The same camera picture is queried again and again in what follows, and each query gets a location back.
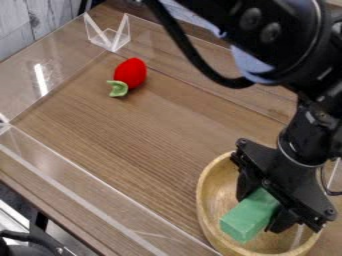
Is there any black table leg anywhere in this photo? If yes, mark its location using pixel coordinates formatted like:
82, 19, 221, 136
30, 211, 48, 239

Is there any black cable under table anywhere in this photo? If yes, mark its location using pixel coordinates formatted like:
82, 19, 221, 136
0, 229, 59, 256

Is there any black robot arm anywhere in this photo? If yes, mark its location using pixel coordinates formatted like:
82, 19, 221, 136
177, 0, 342, 233

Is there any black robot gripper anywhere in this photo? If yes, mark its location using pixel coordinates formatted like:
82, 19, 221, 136
230, 138, 338, 234

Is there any clear acrylic tray wall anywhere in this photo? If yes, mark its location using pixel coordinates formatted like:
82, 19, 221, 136
0, 18, 296, 256

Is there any green rectangular block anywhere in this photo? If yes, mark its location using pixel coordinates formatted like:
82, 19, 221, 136
219, 188, 280, 243

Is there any brown wooden bowl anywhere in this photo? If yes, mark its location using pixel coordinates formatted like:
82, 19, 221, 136
197, 152, 321, 256

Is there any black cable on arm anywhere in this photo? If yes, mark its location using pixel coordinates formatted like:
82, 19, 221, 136
142, 0, 256, 90

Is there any clear acrylic corner bracket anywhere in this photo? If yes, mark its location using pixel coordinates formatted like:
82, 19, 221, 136
83, 13, 131, 53

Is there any red plush strawberry toy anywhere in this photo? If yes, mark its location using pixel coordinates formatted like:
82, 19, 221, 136
107, 58, 147, 97

